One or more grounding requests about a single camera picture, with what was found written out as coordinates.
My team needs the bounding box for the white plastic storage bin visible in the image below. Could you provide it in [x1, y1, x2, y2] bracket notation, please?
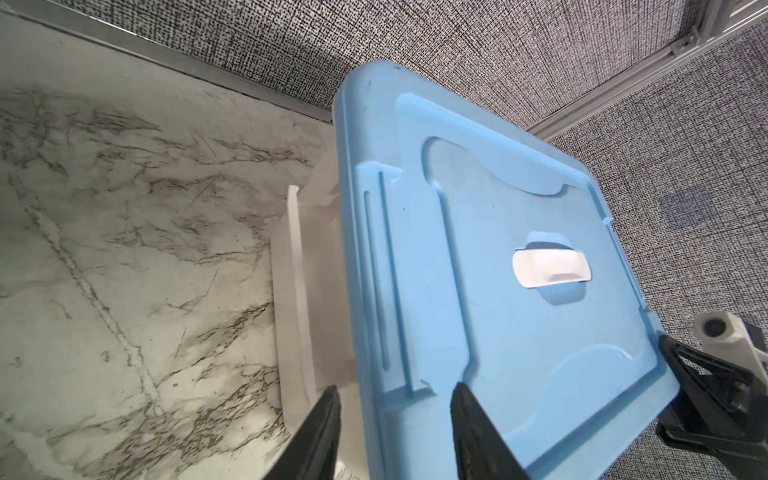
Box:
[270, 149, 370, 479]

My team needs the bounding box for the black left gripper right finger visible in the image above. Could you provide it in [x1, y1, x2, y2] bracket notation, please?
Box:
[450, 383, 528, 480]

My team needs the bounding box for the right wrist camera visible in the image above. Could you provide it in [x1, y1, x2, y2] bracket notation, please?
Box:
[693, 310, 767, 383]

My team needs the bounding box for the blue plastic bin lid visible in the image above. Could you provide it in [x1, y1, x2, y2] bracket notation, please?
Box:
[332, 61, 679, 479]

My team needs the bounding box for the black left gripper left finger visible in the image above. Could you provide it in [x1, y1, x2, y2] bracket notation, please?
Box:
[263, 385, 341, 480]

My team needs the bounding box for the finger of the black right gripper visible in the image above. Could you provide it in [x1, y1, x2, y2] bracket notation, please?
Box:
[656, 335, 767, 462]

